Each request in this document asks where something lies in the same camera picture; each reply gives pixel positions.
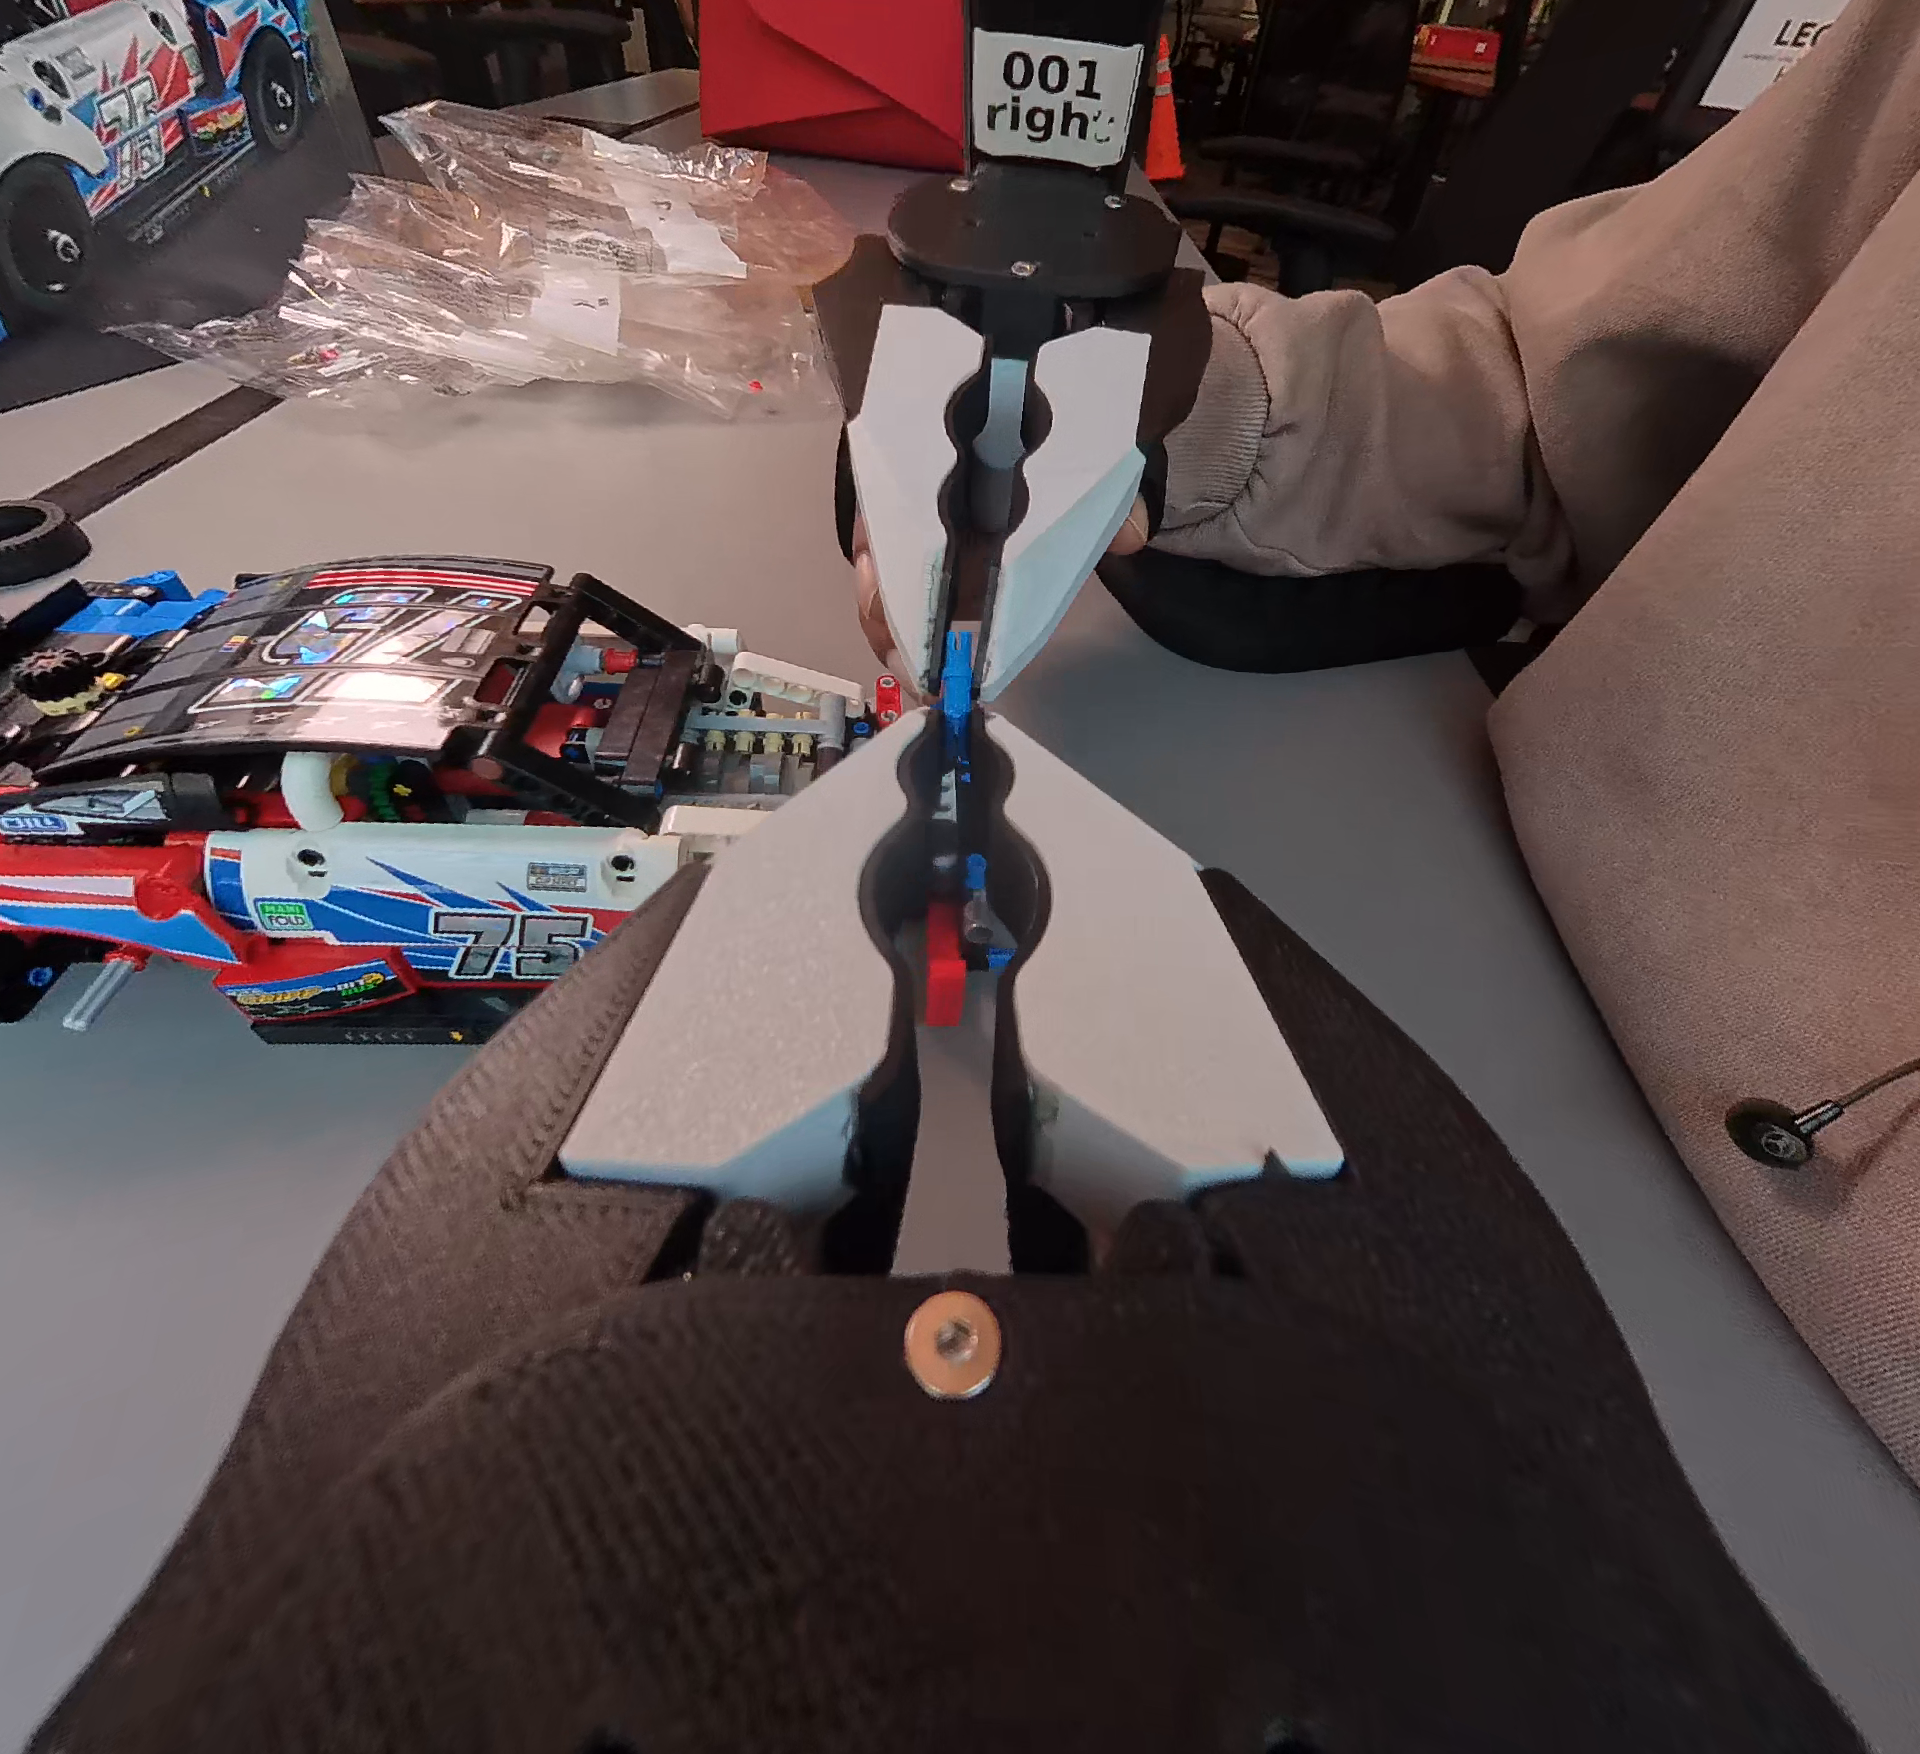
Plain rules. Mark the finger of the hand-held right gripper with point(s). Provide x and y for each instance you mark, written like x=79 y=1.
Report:
x=1079 y=450
x=892 y=465

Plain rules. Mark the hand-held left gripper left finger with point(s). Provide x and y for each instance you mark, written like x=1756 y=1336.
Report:
x=720 y=1035

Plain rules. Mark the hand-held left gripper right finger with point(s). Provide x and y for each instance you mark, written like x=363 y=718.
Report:
x=1183 y=1035

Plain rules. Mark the long blue brick pin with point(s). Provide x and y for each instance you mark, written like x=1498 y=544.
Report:
x=957 y=681

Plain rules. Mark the toy brick race car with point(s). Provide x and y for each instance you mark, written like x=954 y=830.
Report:
x=375 y=869

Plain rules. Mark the grey desk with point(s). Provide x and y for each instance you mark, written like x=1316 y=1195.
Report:
x=1350 y=809

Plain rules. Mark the person's right hand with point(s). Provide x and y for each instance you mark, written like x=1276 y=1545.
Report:
x=877 y=607

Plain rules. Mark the orange traffic cone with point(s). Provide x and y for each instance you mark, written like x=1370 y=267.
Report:
x=1163 y=128

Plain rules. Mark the black chair armrest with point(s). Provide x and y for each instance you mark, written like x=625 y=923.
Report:
x=1274 y=622

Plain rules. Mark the black office chair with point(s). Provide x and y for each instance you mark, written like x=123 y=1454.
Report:
x=1336 y=58

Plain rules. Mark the person's beige sweatshirt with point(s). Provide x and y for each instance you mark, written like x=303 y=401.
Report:
x=1725 y=809

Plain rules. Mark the black clip microphone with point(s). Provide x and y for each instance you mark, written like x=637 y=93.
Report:
x=1767 y=1131

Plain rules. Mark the black rubber toy tyre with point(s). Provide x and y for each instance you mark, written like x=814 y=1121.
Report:
x=60 y=550

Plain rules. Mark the toy car set box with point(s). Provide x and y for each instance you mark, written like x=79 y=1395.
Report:
x=149 y=58

